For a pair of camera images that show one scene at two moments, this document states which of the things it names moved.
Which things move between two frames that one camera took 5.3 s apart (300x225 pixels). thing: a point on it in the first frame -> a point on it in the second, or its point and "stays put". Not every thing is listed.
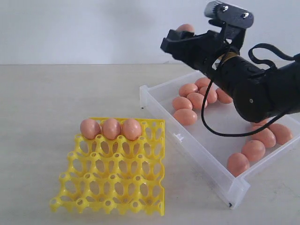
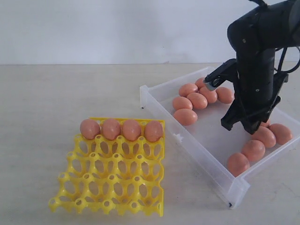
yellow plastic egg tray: x=116 y=176 stays put
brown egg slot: x=111 y=129 stays put
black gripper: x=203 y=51 -> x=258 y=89
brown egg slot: x=131 y=129 stays put
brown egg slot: x=90 y=128 stays put
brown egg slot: x=185 y=27 -> x=153 y=131
